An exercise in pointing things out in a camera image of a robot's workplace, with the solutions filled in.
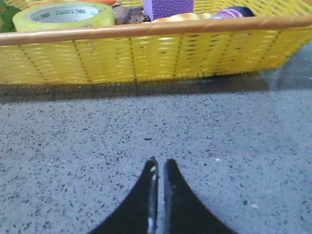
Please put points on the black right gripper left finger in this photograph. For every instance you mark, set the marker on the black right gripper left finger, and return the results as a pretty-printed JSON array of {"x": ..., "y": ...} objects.
[{"x": 137, "y": 213}]

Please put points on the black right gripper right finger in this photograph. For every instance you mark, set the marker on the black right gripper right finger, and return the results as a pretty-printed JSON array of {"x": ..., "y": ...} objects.
[{"x": 184, "y": 212}]

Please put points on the yellow tape roll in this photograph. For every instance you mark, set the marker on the yellow tape roll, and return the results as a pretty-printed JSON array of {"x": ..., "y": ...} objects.
[{"x": 63, "y": 17}]

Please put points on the yellow woven plastic basket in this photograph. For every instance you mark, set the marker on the yellow woven plastic basket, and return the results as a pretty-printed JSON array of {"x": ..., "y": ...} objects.
[{"x": 158, "y": 51}]

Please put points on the brown furry toy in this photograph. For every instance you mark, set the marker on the brown furry toy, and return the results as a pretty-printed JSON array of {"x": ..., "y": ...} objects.
[{"x": 130, "y": 15}]

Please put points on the purple foam block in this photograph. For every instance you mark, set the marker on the purple foam block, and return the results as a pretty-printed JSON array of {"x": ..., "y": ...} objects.
[{"x": 156, "y": 9}]

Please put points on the dark bottle pink label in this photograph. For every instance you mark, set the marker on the dark bottle pink label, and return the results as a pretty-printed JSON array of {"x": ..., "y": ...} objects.
[{"x": 233, "y": 12}]

